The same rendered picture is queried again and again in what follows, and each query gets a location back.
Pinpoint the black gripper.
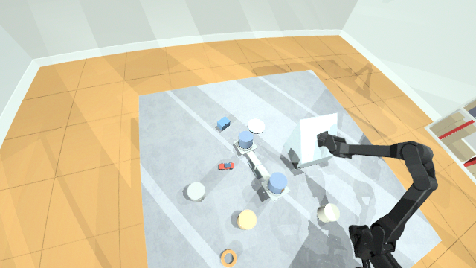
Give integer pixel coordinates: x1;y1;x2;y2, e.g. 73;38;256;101
348;225;372;268

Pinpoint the orange ring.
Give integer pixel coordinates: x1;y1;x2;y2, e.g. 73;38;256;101
221;249;237;267

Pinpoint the white balance beam with square pans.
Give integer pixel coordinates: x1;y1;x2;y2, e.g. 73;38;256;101
234;140;289;201

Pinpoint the light blue block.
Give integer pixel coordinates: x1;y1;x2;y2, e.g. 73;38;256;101
217;117;231;131

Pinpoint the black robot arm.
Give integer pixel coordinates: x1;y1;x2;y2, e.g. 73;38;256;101
316;130;438;268

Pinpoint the light blue cylinder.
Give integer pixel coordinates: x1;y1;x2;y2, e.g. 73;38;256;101
267;172;288;194
239;131;253;149

